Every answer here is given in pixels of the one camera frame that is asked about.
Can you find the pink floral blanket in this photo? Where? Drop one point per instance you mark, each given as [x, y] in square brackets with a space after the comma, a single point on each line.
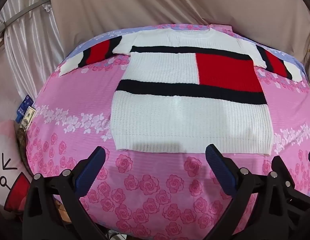
[150, 180]

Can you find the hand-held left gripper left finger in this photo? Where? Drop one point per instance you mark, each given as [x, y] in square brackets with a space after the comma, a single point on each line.
[91, 167]

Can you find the banknote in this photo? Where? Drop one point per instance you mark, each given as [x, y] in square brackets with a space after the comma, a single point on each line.
[28, 117]

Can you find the white red black knit sweater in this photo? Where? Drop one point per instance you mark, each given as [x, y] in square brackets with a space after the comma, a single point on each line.
[170, 120]

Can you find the blue packet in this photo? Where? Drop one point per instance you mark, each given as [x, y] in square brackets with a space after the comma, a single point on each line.
[24, 105]

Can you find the beige cloth backdrop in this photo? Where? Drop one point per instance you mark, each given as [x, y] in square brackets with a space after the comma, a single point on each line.
[170, 0]

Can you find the grey metal pole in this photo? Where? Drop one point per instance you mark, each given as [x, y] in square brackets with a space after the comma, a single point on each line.
[25, 11]

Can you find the silver satin curtain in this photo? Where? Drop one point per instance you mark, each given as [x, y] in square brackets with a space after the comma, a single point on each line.
[32, 47]

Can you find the white cartoon print cushion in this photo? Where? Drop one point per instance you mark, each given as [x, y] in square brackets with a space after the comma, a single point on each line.
[7, 160]

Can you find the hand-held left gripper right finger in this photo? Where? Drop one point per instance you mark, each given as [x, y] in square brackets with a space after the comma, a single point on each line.
[218, 165]

